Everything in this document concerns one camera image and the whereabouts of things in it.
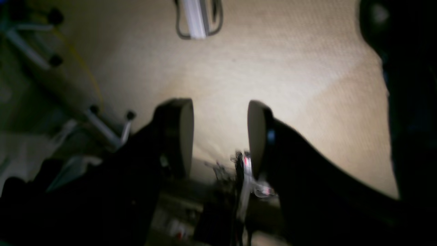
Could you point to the white bar with cable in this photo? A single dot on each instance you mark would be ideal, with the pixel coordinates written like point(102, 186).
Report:
point(197, 17)

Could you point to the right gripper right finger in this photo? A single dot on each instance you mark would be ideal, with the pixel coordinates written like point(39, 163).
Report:
point(321, 204)

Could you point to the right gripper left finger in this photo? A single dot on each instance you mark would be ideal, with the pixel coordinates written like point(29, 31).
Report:
point(113, 203)

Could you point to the grey metal stand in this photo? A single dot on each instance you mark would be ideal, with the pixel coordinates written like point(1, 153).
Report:
point(21, 26)

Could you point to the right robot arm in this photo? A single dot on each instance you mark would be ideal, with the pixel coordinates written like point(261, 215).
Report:
point(401, 34)

